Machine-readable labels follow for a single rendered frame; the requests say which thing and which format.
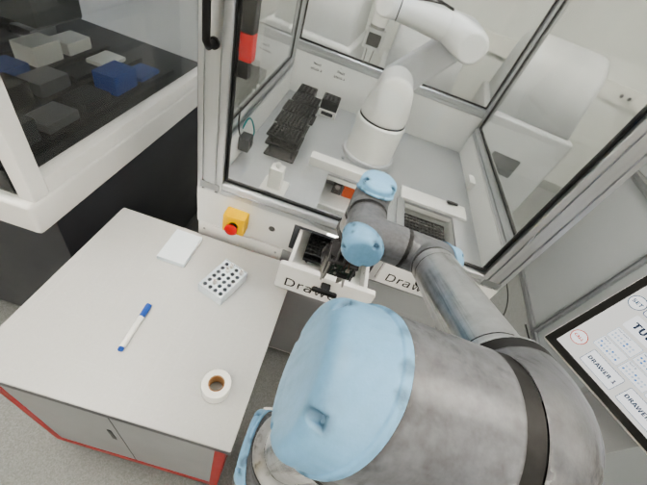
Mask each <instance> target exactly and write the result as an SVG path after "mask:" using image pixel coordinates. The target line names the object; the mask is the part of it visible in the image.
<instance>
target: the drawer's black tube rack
mask: <svg viewBox="0 0 647 485"><path fill-rule="evenodd" d="M327 243H331V240H330V239H328V238H325V237H322V236H319V235H316V234H313V233H311V235H310V238H309V241H308V244H307V246H306V247H307V248H310V250H311V249H312V250H315V251H318V252H321V253H322V251H323V249H324V247H325V246H326V245H327ZM302 260H304V261H305V263H307V262H310V263H313V264H316V265H319V266H320V265H321V261H322V259H321V258H318V257H315V256H312V255H309V254H306V253H305V252H304V255H303V258H302Z"/></svg>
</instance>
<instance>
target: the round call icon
mask: <svg viewBox="0 0 647 485"><path fill-rule="evenodd" d="M566 336H567V337H568V338H569V339H570V340H571V341H572V342H573V343H574V344H575V345H576V346H577V347H578V348H579V347H581V346H583V345H585V344H587V343H589V342H591V341H592V340H593V339H592V338H591V337H590V336H589V335H588V334H587V333H586V332H585V331H584V330H583V329H582V328H581V327H580V326H579V327H577V328H576V329H574V330H572V331H571V332H569V333H567V334H566Z"/></svg>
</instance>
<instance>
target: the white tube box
mask: <svg viewBox="0 0 647 485"><path fill-rule="evenodd" d="M230 264H233V263H232V262H230V261H229V260H227V259H226V260H224V261H223V262H222V263H221V264H220V265H219V266H218V267H216V268H215V269H214V270H213V271H212V272H210V273H209V274H208V275H207V276H206V277H205V278H204V279H202V280H201V281H200V282H199V283H198V290H199V291H200V292H201V293H202V294H204V295H206V296H207V297H209V298H210V299H212V300H213V301H215V302H216V303H217V304H219V306H221V304H222V303H223V302H224V301H225V300H226V299H227V298H228V297H229V296H230V295H232V294H233V293H234V292H235V291H236V290H237V289H238V288H239V287H240V286H241V285H242V284H243V283H244V282H245V281H246V277H247V272H246V271H244V274H243V275H240V270H241V268H239V267H238V266H236V265H235V264H234V267H233V268H232V269H230V270H229V272H228V273H227V272H225V268H227V267H229V268H230ZM214 278H216V279H217V284H216V285H214V284H213V279H214Z"/></svg>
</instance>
